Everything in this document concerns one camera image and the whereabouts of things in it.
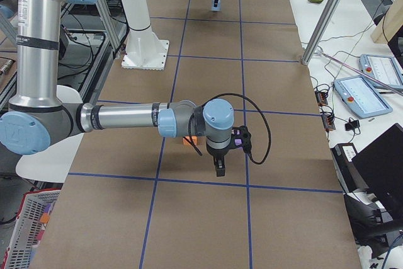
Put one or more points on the teach pendant tablet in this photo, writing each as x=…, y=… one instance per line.
x=361, y=97
x=382, y=68

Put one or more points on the black laptop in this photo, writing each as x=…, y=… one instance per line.
x=380, y=165

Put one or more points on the orange foam block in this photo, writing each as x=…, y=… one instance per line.
x=189, y=141

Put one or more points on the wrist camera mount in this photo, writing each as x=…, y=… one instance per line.
x=241, y=138

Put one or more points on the reacher grabber stick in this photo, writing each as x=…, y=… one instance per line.
x=383, y=85

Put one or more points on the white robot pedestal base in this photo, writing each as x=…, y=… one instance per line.
x=143, y=49

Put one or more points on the white plastic basket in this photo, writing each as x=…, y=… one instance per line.
x=29, y=227

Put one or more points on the near teach pendant tablet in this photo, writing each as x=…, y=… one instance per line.
x=361, y=97

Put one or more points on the aluminium frame post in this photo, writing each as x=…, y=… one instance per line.
x=319, y=30

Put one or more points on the far teach pendant tablet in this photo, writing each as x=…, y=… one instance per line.
x=382, y=68

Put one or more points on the light blue foam block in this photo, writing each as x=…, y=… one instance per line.
x=216, y=7

